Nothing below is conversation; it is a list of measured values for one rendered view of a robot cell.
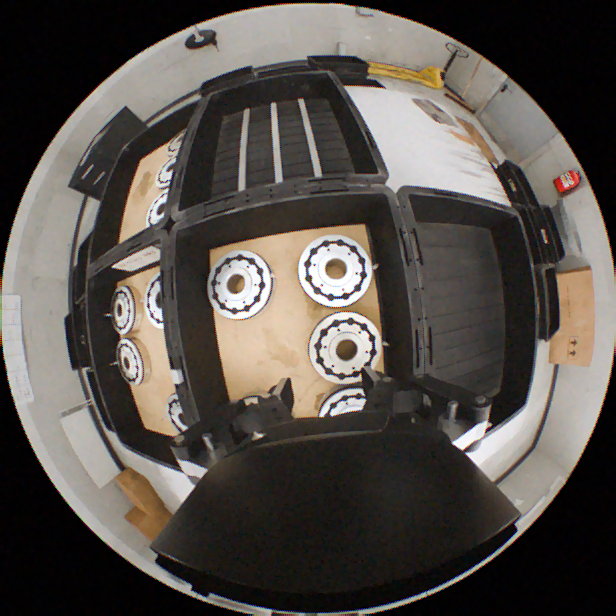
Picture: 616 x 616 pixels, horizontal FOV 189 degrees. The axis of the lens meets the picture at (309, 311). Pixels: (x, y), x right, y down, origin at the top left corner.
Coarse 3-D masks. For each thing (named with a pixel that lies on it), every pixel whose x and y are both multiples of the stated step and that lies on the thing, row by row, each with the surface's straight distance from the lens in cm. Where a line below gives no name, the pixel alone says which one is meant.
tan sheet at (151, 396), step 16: (144, 272) 48; (144, 288) 48; (144, 304) 47; (144, 320) 47; (128, 336) 53; (144, 336) 48; (160, 336) 44; (160, 352) 45; (160, 368) 46; (144, 384) 52; (160, 384) 48; (144, 400) 55; (160, 400) 50; (144, 416) 58; (160, 416) 53; (160, 432) 57; (176, 432) 52
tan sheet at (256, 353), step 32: (288, 256) 33; (288, 288) 32; (224, 320) 35; (256, 320) 33; (288, 320) 32; (224, 352) 36; (256, 352) 34; (288, 352) 33; (256, 384) 35; (320, 384) 34
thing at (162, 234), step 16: (144, 240) 35; (112, 256) 43; (160, 256) 31; (96, 272) 49; (160, 272) 30; (160, 288) 30; (96, 368) 53; (176, 384) 30; (128, 448) 56; (160, 464) 47
